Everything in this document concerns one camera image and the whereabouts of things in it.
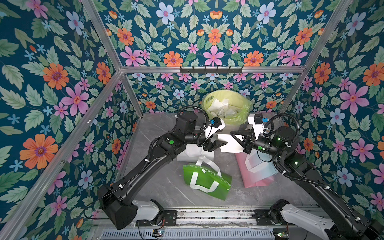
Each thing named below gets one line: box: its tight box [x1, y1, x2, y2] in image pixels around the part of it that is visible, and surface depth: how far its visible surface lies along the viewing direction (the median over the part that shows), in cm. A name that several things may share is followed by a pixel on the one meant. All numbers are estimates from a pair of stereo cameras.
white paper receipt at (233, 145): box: [217, 134, 244, 153], surface depth 60 cm
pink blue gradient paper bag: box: [235, 150, 279, 189], surface depth 78 cm
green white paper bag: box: [183, 156, 232, 201], surface depth 70 cm
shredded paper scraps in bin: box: [209, 99, 238, 118], surface depth 100 cm
